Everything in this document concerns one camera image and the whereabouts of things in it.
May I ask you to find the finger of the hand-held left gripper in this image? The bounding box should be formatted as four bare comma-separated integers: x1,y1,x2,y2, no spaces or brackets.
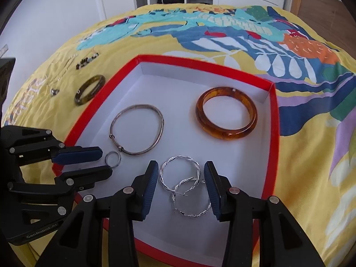
2,126,102,168
8,165,113,198

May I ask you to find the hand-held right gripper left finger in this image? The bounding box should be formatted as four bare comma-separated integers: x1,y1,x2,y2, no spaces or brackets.
36,160,160,267

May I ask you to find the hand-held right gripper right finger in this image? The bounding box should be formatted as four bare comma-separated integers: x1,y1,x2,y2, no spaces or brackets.
204,160,326,267

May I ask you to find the small silver ring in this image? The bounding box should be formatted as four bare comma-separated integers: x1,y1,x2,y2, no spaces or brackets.
105,151,122,168

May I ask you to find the twisted silver hoop earring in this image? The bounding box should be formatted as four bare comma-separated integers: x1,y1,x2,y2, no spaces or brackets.
171,176,212,217
160,156,201,198

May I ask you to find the red jewelry box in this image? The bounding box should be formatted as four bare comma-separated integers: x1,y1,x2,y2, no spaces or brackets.
51,55,279,267

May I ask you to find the thin silver bangle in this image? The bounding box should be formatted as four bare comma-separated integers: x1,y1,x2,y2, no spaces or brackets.
109,104,164,156

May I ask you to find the amber resin bangle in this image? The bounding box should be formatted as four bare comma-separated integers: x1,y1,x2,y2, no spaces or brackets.
195,87,258,140

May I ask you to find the olive brown bangle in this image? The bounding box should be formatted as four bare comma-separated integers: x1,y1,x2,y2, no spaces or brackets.
74,75,106,106

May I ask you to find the yellow dinosaur printed blanket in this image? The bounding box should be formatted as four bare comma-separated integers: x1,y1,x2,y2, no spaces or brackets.
0,3,356,267

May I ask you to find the wooden headboard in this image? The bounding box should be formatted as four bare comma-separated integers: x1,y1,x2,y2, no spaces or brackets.
291,0,356,59

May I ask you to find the dark beaded bracelet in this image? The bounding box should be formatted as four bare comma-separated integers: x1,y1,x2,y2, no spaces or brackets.
75,53,100,70

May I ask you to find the thin silver chain necklace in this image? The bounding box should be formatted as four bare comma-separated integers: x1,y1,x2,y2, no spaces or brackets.
46,53,80,88

